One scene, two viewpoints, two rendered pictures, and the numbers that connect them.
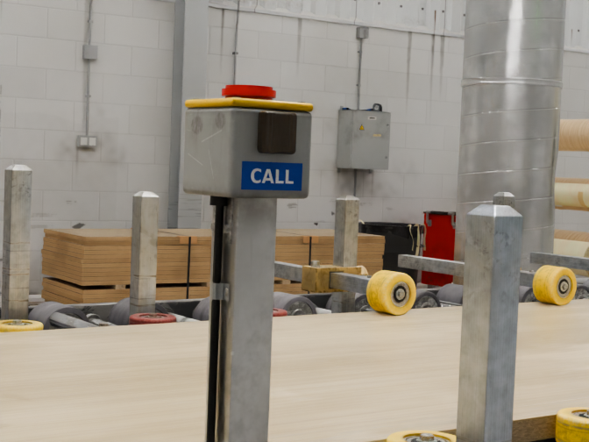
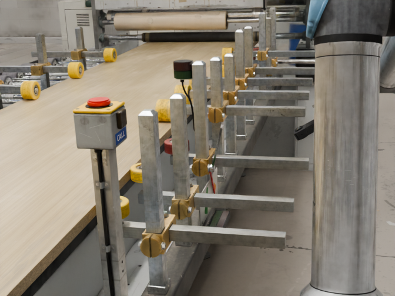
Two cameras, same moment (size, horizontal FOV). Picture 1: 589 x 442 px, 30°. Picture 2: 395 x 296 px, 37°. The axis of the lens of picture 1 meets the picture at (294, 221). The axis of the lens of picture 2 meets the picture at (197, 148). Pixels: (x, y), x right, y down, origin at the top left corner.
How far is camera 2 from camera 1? 0.64 m
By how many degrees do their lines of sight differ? 43
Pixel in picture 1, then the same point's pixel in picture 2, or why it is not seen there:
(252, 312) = (116, 188)
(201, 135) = (88, 125)
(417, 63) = not seen: outside the picture
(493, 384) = (158, 178)
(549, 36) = not seen: outside the picture
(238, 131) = (113, 123)
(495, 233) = (153, 122)
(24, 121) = not seen: outside the picture
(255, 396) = (119, 219)
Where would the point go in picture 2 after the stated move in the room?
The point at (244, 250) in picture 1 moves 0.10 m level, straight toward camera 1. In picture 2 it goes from (111, 166) to (147, 180)
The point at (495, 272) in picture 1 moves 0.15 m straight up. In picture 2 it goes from (154, 137) to (150, 68)
